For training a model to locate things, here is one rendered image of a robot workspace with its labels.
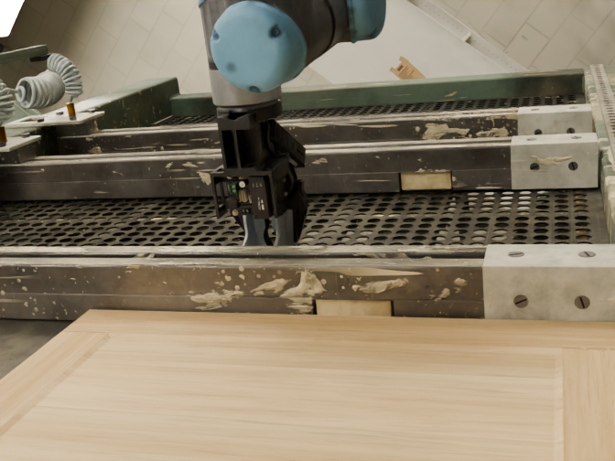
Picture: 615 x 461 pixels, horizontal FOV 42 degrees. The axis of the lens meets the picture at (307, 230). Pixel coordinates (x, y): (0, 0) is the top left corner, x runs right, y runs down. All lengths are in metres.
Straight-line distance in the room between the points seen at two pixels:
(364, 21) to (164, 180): 0.72
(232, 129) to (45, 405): 0.33
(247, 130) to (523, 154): 0.53
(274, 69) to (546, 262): 0.32
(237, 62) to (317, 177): 0.66
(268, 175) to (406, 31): 3.52
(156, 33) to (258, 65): 5.66
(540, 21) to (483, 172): 4.44
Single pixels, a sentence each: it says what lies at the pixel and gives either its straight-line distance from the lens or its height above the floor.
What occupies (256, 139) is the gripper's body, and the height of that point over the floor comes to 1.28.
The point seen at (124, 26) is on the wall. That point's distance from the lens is 6.44.
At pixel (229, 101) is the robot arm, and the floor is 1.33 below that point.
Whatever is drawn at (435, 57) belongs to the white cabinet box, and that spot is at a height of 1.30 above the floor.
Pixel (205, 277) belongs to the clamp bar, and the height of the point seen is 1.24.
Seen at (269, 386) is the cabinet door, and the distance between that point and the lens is 0.72.
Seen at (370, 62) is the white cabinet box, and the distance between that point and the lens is 4.39.
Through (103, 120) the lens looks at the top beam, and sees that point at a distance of 2.01.
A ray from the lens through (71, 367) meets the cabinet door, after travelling 0.82.
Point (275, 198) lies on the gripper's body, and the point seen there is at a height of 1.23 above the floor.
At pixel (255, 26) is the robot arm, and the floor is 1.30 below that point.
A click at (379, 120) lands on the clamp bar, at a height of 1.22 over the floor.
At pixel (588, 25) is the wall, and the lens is 5.69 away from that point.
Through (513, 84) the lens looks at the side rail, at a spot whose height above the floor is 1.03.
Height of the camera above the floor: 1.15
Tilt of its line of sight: 2 degrees up
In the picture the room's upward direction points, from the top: 54 degrees counter-clockwise
